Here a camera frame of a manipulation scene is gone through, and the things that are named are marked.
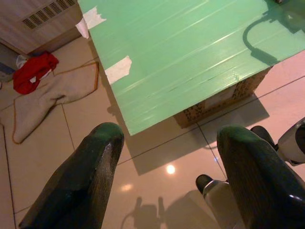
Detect beige towel orange trim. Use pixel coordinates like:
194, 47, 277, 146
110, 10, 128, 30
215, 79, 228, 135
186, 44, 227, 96
0, 61, 100, 145

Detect white black robot leg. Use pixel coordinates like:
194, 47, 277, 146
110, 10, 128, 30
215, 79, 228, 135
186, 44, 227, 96
250, 118, 305, 167

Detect brown cardboard box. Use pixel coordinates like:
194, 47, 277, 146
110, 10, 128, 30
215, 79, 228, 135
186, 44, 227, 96
175, 66, 272, 128

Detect silver robot foot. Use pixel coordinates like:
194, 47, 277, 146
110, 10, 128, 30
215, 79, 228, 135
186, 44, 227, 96
195, 174, 246, 229

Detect green table board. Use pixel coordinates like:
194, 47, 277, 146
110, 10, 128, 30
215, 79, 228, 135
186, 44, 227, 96
77, 0, 305, 136

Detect white tape piece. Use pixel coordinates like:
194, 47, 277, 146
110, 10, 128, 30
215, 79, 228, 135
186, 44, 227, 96
83, 6, 107, 30
104, 55, 132, 84
75, 18, 91, 40

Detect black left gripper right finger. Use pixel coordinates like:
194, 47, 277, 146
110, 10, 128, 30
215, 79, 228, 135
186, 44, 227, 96
216, 125, 305, 229

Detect wooden cabinet with vent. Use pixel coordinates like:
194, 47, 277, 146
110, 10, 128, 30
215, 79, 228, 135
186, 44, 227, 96
0, 0, 83, 57

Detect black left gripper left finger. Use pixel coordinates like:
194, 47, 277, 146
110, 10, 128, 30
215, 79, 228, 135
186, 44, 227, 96
18, 122, 125, 229

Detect red cloth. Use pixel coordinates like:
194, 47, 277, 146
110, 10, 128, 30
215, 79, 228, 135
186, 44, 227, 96
12, 52, 60, 95

